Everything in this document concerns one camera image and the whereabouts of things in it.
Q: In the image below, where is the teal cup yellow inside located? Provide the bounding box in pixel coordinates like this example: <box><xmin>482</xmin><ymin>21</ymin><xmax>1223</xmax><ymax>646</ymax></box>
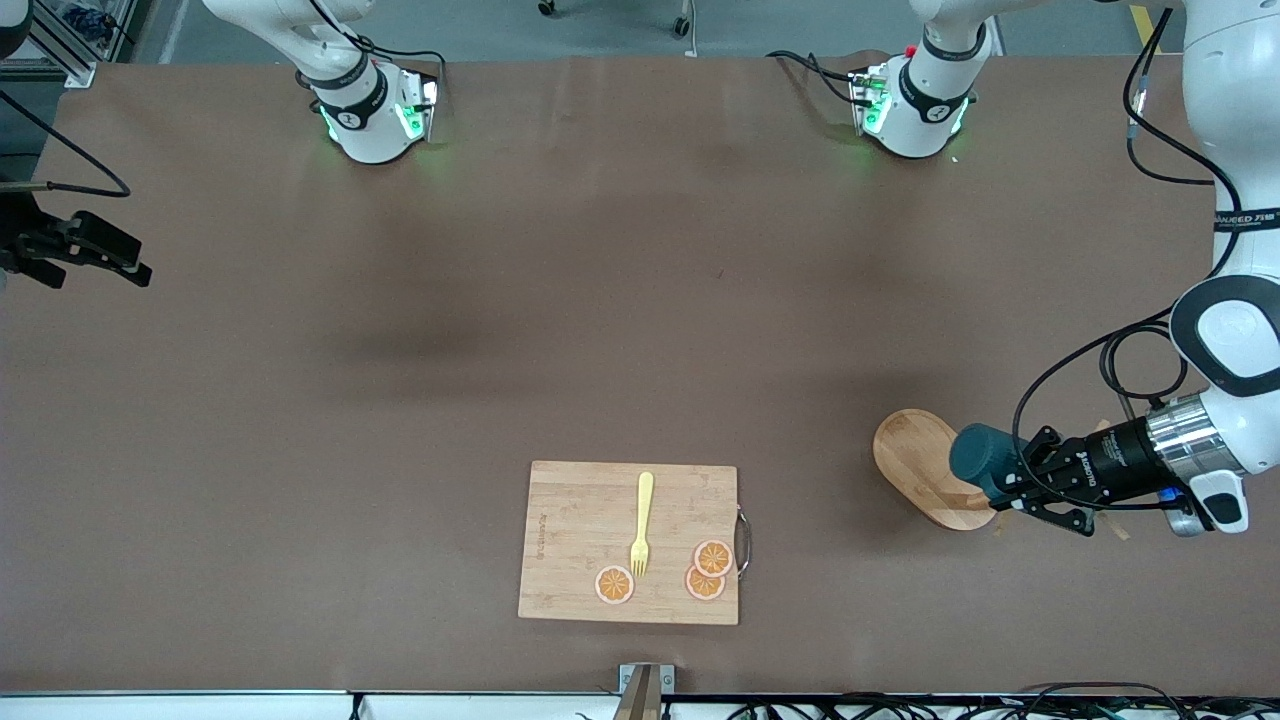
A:
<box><xmin>948</xmin><ymin>422</ymin><xmax>1023</xmax><ymax>507</ymax></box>

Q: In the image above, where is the wooden mug tree rack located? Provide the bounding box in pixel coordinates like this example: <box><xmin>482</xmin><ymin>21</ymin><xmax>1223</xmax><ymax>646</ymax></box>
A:
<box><xmin>872</xmin><ymin>408</ymin><xmax>1131</xmax><ymax>542</ymax></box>

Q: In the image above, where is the yellow plastic fork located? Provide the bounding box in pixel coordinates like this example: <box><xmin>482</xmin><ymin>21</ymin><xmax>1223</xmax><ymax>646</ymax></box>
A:
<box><xmin>629</xmin><ymin>471</ymin><xmax>656</xmax><ymax>578</ymax></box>

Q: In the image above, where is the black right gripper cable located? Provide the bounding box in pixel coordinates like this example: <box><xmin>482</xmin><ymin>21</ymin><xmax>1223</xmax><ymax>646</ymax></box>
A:
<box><xmin>0</xmin><ymin>90</ymin><xmax>132</xmax><ymax>199</ymax></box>

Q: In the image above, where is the aluminium frame post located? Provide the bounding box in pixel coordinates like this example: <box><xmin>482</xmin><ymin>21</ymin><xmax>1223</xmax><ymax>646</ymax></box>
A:
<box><xmin>28</xmin><ymin>0</ymin><xmax>98</xmax><ymax>89</ymax></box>

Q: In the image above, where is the black cable bundle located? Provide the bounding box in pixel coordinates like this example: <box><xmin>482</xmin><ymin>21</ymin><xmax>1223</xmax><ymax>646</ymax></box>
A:
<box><xmin>725</xmin><ymin>682</ymin><xmax>1280</xmax><ymax>720</ymax></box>

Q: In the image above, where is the black right arm base cable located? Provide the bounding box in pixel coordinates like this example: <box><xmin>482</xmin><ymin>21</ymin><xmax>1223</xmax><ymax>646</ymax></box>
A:
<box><xmin>300</xmin><ymin>0</ymin><xmax>448</xmax><ymax>77</ymax></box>

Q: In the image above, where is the black arm base cable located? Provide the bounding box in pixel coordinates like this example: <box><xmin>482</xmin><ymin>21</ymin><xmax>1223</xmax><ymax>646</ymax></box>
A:
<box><xmin>300</xmin><ymin>0</ymin><xmax>448</xmax><ymax>77</ymax></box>
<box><xmin>766</xmin><ymin>48</ymin><xmax>871</xmax><ymax>107</ymax></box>

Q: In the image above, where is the metal mount bracket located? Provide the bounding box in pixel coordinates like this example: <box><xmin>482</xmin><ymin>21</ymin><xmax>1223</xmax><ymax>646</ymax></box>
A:
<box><xmin>617</xmin><ymin>663</ymin><xmax>676</xmax><ymax>720</ymax></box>

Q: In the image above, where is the black left arm base cable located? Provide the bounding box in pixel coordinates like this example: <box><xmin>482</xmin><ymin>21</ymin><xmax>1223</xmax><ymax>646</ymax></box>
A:
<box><xmin>766</xmin><ymin>48</ymin><xmax>871</xmax><ymax>107</ymax></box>

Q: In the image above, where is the bamboo cutting board metal handle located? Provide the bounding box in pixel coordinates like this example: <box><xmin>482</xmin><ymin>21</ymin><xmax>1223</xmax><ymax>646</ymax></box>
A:
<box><xmin>517</xmin><ymin>460</ymin><xmax>752</xmax><ymax>627</ymax></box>

